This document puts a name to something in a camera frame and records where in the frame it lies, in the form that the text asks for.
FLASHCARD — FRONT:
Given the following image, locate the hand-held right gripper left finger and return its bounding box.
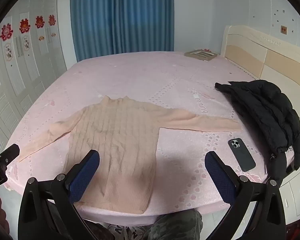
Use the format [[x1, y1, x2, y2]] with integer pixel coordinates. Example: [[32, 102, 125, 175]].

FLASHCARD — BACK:
[[18, 149, 115, 240]]

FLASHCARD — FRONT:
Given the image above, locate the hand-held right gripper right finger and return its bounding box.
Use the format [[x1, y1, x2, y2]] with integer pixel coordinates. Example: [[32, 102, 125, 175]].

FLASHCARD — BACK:
[[204, 151, 291, 240]]

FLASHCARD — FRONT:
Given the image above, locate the beige knit sweater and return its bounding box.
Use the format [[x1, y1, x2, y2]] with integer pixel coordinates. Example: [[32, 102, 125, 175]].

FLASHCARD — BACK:
[[18, 95, 242, 215]]

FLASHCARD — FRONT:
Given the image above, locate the dark smartphone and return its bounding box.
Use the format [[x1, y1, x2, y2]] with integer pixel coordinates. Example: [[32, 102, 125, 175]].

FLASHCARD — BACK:
[[228, 138, 256, 172]]

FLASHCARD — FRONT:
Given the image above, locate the person's camouflage trouser leg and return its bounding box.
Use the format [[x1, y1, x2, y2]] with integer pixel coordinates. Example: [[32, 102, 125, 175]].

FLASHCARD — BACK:
[[142, 209, 203, 240]]

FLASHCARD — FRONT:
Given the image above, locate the white wardrobe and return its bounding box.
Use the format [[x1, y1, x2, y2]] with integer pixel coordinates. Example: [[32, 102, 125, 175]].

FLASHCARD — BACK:
[[0, 0, 68, 155]]

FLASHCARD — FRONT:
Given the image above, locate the white nightstand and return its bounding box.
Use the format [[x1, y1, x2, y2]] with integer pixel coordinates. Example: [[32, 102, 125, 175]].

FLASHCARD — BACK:
[[278, 165, 300, 218]]

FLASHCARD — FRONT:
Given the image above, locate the black puffer jacket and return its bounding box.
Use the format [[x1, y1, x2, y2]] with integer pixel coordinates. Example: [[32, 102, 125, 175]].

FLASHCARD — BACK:
[[214, 79, 300, 180]]

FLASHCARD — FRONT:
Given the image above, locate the pink bed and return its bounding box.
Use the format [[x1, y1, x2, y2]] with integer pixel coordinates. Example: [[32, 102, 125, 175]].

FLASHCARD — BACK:
[[3, 51, 294, 224]]

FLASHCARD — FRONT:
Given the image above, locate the cream bed headboard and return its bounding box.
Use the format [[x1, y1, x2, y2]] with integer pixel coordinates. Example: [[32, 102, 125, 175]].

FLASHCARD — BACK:
[[220, 25, 300, 128]]

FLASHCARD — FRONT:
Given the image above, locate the blue curtain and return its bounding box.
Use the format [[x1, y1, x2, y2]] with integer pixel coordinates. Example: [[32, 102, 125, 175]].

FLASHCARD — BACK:
[[70, 0, 175, 63]]

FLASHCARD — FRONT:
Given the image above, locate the flat picture frame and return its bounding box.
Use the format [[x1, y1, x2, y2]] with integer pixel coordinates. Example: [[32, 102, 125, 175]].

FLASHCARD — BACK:
[[184, 49, 218, 62]]

